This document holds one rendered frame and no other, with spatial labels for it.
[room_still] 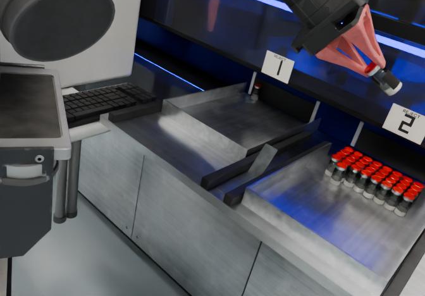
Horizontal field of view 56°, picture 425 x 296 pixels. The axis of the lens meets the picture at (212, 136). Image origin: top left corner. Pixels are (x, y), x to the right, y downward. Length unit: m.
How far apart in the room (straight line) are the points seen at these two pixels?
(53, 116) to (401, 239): 0.62
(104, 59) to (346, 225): 0.86
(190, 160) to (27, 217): 0.37
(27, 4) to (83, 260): 1.57
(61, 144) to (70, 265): 1.31
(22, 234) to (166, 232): 1.04
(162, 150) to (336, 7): 0.47
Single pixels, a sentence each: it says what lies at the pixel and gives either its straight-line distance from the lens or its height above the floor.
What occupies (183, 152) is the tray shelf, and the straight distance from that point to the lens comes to 0.83.
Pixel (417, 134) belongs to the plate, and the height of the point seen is 1.01.
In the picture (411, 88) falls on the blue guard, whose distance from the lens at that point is 0.94.
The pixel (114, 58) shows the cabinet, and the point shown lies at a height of 0.88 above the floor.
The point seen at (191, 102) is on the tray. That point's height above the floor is 0.89.
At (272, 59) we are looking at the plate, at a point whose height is 1.03.
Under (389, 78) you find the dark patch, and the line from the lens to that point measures 0.55.
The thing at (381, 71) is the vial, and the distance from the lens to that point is 0.54.
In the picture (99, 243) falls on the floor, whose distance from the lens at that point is 1.86.
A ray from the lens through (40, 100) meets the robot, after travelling 0.60.
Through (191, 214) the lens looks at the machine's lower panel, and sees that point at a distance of 1.41.
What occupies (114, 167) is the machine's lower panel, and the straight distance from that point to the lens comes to 1.69.
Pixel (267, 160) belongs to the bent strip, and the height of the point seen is 0.92.
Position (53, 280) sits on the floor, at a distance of 1.73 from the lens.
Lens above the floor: 1.30
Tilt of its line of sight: 27 degrees down
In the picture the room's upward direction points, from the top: 14 degrees clockwise
